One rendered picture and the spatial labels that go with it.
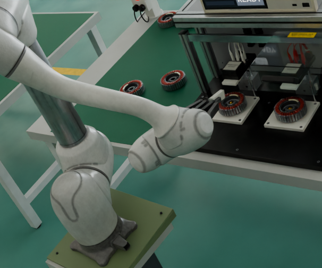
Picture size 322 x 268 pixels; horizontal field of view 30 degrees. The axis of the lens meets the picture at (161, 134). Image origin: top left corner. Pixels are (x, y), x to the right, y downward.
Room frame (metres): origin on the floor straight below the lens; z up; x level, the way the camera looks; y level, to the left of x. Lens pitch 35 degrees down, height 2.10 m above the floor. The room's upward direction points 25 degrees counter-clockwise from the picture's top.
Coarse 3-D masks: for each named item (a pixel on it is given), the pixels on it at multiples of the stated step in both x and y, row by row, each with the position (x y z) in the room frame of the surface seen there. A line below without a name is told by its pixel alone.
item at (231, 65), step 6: (246, 54) 1.98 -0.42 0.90; (252, 54) 1.96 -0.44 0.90; (240, 60) 1.96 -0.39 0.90; (246, 60) 1.94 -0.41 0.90; (252, 60) 1.94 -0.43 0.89; (228, 66) 1.92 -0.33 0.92; (234, 66) 1.90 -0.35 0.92; (240, 66) 1.89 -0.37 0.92; (246, 66) 1.91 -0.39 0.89; (222, 72) 1.91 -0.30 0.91; (228, 72) 1.89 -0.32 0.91; (234, 72) 1.87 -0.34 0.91; (240, 72) 1.88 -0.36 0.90; (246, 72) 1.95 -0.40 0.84; (228, 78) 1.90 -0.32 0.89; (234, 78) 1.88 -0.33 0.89; (240, 78) 1.88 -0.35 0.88; (222, 84) 1.90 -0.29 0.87; (228, 84) 1.88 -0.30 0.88; (234, 84) 1.86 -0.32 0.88
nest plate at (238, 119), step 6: (246, 96) 1.89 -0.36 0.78; (252, 96) 1.88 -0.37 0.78; (252, 102) 1.84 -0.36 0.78; (246, 108) 1.82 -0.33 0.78; (252, 108) 1.82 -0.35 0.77; (216, 114) 1.87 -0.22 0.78; (240, 114) 1.80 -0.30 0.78; (246, 114) 1.79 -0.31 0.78; (216, 120) 1.84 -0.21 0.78; (222, 120) 1.82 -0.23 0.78; (228, 120) 1.80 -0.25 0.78; (234, 120) 1.78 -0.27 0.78; (240, 120) 1.77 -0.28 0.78
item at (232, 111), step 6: (228, 96) 1.89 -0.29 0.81; (234, 96) 1.88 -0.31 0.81; (240, 96) 1.86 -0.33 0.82; (222, 102) 1.88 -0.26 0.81; (228, 102) 1.87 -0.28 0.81; (234, 102) 1.85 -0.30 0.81; (240, 102) 1.82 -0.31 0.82; (246, 102) 1.83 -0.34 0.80; (222, 108) 1.83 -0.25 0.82; (228, 108) 1.82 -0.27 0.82; (234, 108) 1.81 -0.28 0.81; (240, 108) 1.81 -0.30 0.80; (222, 114) 1.84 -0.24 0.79; (228, 114) 1.82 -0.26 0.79; (234, 114) 1.81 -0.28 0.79
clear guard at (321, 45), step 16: (288, 32) 1.72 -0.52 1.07; (320, 32) 1.64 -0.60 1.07; (272, 48) 1.67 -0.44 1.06; (288, 48) 1.63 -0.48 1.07; (304, 48) 1.59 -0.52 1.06; (320, 48) 1.55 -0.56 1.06; (256, 64) 1.62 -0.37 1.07; (272, 64) 1.59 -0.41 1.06; (288, 64) 1.55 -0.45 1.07; (304, 64) 1.51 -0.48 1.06; (320, 64) 1.48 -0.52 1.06; (256, 80) 1.59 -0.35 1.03; (304, 80) 1.48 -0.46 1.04
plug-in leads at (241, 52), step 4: (236, 44) 1.99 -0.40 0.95; (228, 48) 1.97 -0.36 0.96; (236, 48) 1.98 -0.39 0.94; (240, 48) 1.99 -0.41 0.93; (236, 52) 1.94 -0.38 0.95; (240, 52) 1.93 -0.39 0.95; (244, 52) 1.95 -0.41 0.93; (232, 56) 1.96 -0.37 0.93; (236, 56) 1.94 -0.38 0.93; (240, 56) 1.97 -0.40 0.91; (244, 56) 1.95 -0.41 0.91; (232, 60) 1.96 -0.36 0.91; (236, 60) 1.95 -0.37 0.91; (244, 60) 1.93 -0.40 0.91
